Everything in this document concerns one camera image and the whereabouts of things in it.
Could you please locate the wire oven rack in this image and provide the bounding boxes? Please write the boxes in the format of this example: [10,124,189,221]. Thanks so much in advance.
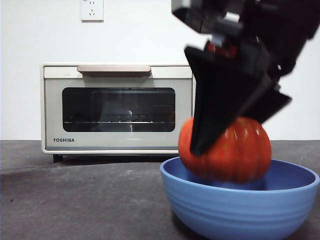
[63,120,176,125]

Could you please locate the white Toshiba toaster oven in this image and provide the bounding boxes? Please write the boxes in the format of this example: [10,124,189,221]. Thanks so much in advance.
[40,62,200,164]

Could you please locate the orange pumpkin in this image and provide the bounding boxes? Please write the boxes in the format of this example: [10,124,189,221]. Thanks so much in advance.
[178,116,273,184]

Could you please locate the white wall socket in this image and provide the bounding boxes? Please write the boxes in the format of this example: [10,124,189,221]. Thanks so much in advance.
[80,0,105,23]

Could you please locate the oven door with beige handle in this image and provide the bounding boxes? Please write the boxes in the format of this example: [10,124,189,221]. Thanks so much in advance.
[43,65,194,151]

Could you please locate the blue bowl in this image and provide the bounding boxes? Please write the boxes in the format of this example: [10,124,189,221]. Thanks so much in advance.
[159,157,320,240]

